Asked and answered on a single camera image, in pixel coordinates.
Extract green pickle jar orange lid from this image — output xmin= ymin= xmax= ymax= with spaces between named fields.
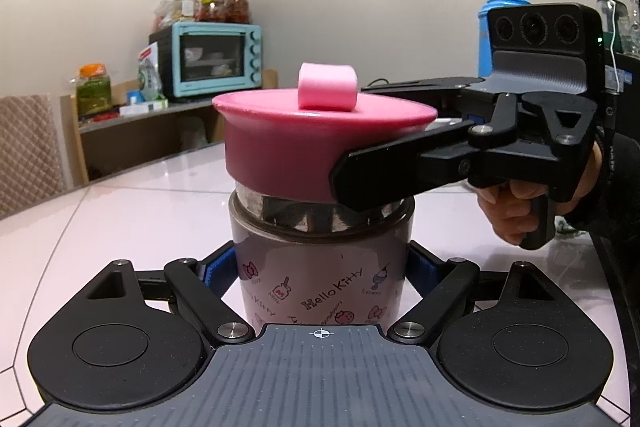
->
xmin=75 ymin=63 xmax=113 ymax=117

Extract blue thermos flask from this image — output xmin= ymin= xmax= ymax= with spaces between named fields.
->
xmin=477 ymin=0 xmax=529 ymax=78

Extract red contents jar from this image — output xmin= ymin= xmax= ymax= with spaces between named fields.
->
xmin=195 ymin=0 xmax=226 ymax=23
xmin=224 ymin=0 xmax=250 ymax=24

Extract quilted beige chair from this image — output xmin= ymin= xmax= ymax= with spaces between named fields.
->
xmin=0 ymin=94 xmax=65 ymax=217

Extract pink jar lid with strap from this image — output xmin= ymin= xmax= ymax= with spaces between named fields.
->
xmin=213 ymin=63 xmax=437 ymax=204

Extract wooden shelf unit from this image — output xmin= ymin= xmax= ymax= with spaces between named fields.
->
xmin=60 ymin=68 xmax=279 ymax=186

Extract red contents jar right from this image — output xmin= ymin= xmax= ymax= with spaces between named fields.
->
xmin=224 ymin=0 xmax=250 ymax=24

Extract person right hand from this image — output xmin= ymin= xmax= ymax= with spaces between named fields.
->
xmin=475 ymin=143 xmax=603 ymax=246

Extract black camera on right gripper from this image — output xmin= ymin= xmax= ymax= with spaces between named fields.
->
xmin=492 ymin=3 xmax=603 ymax=56

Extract black sleeved right forearm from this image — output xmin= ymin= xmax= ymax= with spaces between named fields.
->
xmin=564 ymin=45 xmax=640 ymax=338

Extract red contents jar middle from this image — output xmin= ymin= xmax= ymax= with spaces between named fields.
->
xmin=195 ymin=0 xmax=226 ymax=23

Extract white flat box on shelf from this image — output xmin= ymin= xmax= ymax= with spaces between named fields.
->
xmin=119 ymin=100 xmax=168 ymax=117

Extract pale contents glass jar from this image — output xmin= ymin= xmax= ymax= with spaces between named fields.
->
xmin=171 ymin=0 xmax=196 ymax=22

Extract pink Hello Kitty thermos jar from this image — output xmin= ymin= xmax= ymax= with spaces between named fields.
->
xmin=229 ymin=186 xmax=414 ymax=329

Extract green white snack bag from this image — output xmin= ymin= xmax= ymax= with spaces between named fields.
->
xmin=138 ymin=42 xmax=165 ymax=102

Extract teal toaster oven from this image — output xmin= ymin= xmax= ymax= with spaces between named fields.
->
xmin=149 ymin=22 xmax=262 ymax=101

